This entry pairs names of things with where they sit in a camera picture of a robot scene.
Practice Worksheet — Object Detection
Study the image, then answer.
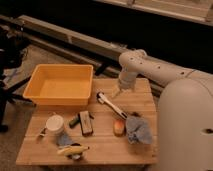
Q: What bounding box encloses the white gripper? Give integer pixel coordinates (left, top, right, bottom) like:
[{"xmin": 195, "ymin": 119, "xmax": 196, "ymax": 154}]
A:
[{"xmin": 112, "ymin": 69, "xmax": 137, "ymax": 98}]

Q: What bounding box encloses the blue grey towel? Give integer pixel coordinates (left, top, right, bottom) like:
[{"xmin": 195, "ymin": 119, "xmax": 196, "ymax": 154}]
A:
[{"xmin": 126, "ymin": 116, "xmax": 153, "ymax": 144}]

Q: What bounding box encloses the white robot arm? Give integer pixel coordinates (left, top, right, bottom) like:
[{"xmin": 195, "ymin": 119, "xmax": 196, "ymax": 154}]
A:
[{"xmin": 118, "ymin": 49, "xmax": 213, "ymax": 171}]

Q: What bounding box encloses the orange sponge block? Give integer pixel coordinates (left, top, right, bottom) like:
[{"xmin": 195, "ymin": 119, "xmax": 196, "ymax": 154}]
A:
[{"xmin": 113, "ymin": 120, "xmax": 125, "ymax": 136}]

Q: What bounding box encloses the yellow plastic bin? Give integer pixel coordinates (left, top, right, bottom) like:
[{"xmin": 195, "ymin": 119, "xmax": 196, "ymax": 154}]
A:
[{"xmin": 23, "ymin": 64, "xmax": 93, "ymax": 106}]

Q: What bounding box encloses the white round cup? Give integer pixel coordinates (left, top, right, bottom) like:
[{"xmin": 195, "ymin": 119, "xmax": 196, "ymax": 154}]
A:
[{"xmin": 46, "ymin": 115, "xmax": 64, "ymax": 134}]

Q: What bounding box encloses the small blue cloth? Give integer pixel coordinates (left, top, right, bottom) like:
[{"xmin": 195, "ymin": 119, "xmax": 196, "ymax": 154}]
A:
[{"xmin": 56, "ymin": 134, "xmax": 73, "ymax": 146}]

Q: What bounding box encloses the yellow banana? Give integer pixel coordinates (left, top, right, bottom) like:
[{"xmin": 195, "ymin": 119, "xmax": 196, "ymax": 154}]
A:
[{"xmin": 57, "ymin": 146, "xmax": 89, "ymax": 156}]

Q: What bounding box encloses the dark bowl under banana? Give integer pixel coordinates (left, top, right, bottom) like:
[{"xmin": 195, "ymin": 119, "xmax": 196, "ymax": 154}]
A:
[{"xmin": 68, "ymin": 143, "xmax": 83, "ymax": 160}]

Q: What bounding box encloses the small metal clip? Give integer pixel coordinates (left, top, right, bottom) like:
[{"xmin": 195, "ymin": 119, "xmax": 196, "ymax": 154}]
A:
[{"xmin": 38, "ymin": 128, "xmax": 46, "ymax": 138}]

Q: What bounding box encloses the black tripod stand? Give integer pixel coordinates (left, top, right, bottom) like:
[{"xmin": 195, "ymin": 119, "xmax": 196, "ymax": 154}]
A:
[{"xmin": 0, "ymin": 26, "xmax": 34, "ymax": 134}]

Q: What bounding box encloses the long grey metal rail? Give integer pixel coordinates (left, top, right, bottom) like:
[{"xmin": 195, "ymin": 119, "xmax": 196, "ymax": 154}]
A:
[{"xmin": 0, "ymin": 14, "xmax": 213, "ymax": 84}]

